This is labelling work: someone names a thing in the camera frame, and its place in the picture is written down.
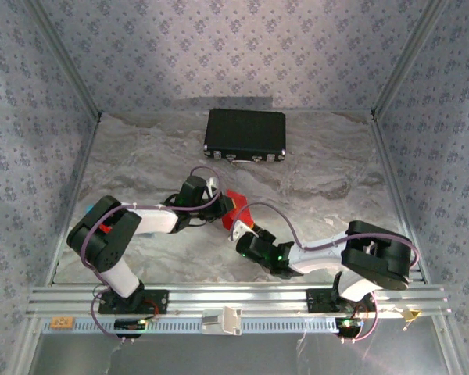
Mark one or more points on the aluminium mounting rail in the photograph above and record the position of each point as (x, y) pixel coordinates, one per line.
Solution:
(238, 297)

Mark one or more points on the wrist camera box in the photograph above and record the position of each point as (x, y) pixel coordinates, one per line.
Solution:
(213, 183)
(238, 229)

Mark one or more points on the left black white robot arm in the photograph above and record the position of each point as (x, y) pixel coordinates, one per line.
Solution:
(101, 250)

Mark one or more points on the white plastic bracket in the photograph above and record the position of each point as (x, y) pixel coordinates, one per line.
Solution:
(228, 322)

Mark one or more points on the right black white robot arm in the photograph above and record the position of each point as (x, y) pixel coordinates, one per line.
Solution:
(375, 258)

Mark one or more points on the aluminium frame post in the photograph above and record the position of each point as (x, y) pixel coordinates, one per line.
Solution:
(64, 58)
(408, 58)

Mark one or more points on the aluminium side rail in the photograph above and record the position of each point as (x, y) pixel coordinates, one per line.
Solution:
(391, 172)
(82, 172)

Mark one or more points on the small black circuit board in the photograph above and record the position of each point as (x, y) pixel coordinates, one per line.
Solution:
(349, 324)
(129, 324)

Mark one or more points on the yellow tape tag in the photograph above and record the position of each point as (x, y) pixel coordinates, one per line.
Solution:
(412, 314)

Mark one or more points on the orange tag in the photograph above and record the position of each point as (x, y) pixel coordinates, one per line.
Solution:
(62, 322)

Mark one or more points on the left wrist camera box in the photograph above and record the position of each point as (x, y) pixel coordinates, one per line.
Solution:
(213, 183)

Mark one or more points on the black hard case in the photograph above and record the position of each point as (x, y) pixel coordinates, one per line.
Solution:
(244, 133)

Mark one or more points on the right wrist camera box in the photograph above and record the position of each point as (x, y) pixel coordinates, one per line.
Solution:
(238, 229)

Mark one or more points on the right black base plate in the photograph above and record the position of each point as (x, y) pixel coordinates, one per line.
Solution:
(316, 301)

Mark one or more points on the red cloth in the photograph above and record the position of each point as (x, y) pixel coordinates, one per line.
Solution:
(228, 222)

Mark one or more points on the small red object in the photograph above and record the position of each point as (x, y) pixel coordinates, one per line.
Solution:
(106, 227)

